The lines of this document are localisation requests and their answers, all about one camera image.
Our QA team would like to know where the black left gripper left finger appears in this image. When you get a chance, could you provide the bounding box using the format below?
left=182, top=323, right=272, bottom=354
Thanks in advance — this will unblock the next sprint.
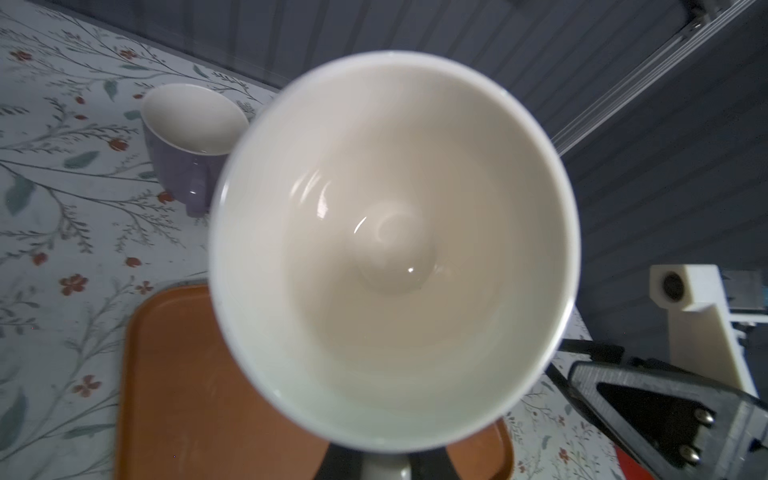
left=313, top=444, right=363, bottom=480

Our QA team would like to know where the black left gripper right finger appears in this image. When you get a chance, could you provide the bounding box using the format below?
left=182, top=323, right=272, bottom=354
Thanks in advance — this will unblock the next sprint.
left=409, top=447, right=460, bottom=480

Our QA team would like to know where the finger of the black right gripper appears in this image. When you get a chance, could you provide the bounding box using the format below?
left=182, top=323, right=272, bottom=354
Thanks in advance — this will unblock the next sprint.
left=546, top=339, right=767, bottom=479

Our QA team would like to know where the white mug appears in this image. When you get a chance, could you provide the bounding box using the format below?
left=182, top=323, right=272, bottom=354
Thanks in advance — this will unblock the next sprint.
left=209, top=51, right=581, bottom=479

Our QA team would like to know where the purple mug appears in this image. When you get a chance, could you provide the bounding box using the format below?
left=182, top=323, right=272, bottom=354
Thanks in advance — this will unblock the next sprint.
left=140, top=83, right=249, bottom=218

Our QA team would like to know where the red pencil cup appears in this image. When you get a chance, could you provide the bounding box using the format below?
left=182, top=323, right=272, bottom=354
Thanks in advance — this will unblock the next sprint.
left=614, top=446, right=654, bottom=480

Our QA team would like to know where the orange wooden tray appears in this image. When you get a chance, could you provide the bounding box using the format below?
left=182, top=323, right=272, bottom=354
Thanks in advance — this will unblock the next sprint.
left=113, top=284, right=515, bottom=480

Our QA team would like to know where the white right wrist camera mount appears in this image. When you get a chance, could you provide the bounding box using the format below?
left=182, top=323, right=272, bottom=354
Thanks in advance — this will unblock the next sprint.
left=649, top=264, right=758, bottom=396

